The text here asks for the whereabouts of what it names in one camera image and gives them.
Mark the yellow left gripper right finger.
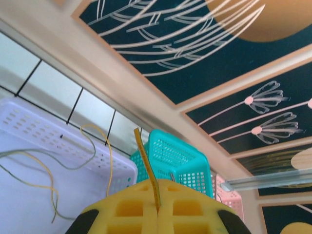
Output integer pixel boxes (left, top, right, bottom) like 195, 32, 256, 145
158, 179, 252, 234

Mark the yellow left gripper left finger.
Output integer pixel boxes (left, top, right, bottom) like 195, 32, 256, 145
65, 179, 160, 234

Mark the tangle of coloured cables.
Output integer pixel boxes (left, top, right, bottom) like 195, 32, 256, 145
80, 123, 161, 213

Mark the yellow cable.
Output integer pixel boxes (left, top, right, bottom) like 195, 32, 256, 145
0, 151, 74, 224

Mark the green cable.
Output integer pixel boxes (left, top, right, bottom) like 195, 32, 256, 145
0, 143, 96, 171

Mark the pink perforated plastic basket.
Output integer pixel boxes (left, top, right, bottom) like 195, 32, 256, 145
211, 174, 244, 222

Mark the lavender perforated plastic basket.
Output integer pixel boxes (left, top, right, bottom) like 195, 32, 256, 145
0, 97, 139, 234

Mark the teal perforated plastic basket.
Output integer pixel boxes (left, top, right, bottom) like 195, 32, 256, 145
129, 128, 212, 198

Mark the dark panel with beige circle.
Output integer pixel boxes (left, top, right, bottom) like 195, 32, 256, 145
231, 137, 312, 186

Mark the dark panel with leaf drawing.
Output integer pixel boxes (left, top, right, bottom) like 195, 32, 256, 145
70, 0, 312, 105

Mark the dark panel with flower drawings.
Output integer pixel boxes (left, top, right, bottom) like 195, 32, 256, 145
180, 58, 312, 156

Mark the aluminium frame post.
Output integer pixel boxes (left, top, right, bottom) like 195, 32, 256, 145
224, 168, 312, 191

